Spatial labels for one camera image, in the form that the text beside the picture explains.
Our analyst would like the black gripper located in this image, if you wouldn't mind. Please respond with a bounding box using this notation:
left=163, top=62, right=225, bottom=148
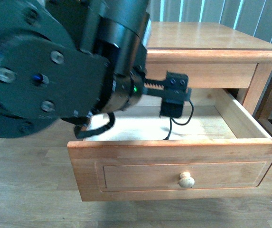
left=91, top=66, right=192, bottom=113

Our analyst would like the white charger adapter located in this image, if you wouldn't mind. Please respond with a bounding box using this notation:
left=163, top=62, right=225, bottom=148
left=159, top=101, right=184, bottom=118

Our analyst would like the black charger cable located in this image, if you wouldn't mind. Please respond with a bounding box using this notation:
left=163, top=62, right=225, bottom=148
left=163, top=99, right=195, bottom=141

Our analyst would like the wooden drawer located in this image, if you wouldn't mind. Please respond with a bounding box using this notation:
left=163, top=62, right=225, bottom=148
left=67, top=89, right=272, bottom=201

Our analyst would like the upper drawer round knob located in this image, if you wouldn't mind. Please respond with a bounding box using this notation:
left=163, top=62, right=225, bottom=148
left=178, top=172, right=195, bottom=189

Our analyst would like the wooden nightstand cabinet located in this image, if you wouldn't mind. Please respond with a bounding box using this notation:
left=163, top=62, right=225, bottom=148
left=146, top=22, right=272, bottom=114

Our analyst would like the light green curtain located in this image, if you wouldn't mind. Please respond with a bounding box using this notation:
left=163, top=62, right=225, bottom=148
left=147, top=0, right=272, bottom=49

